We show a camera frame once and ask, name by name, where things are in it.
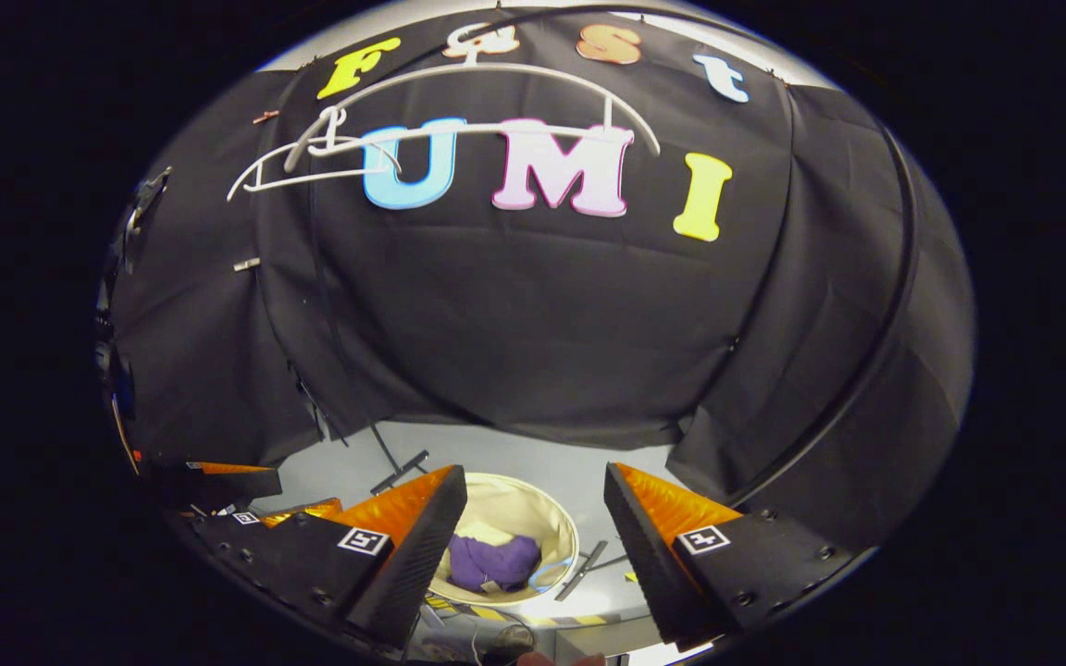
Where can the pink clip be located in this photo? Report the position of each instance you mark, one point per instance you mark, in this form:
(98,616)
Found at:
(265,117)

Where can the black clothes rack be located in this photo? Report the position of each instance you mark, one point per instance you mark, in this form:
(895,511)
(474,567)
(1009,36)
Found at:
(908,268)

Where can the silver clip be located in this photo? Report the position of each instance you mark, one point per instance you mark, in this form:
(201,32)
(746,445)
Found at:
(246,265)

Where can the person's dark shoe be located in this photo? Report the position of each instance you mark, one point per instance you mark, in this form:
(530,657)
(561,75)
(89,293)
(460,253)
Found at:
(510,640)

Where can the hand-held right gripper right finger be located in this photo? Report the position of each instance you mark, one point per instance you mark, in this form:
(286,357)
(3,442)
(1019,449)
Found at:
(649,555)

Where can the yellow black floor tape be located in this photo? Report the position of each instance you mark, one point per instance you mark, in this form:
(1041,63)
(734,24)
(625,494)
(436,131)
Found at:
(496,614)

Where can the cream laundry hamper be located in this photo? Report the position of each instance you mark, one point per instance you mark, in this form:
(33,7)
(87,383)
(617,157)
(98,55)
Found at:
(514,509)

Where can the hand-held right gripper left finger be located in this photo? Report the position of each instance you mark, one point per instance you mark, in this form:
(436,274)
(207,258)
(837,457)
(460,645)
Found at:
(422,555)

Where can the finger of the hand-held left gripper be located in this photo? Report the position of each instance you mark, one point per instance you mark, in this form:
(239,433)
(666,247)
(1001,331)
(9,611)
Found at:
(218,486)
(302,511)

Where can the small white clothes hanger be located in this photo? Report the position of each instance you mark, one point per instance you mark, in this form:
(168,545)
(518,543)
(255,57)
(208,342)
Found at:
(311,178)

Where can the large white clothes hanger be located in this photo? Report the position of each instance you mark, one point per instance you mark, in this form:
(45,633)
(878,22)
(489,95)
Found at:
(468,65)

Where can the purple knit top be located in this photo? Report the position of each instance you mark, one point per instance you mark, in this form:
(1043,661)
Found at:
(487,560)

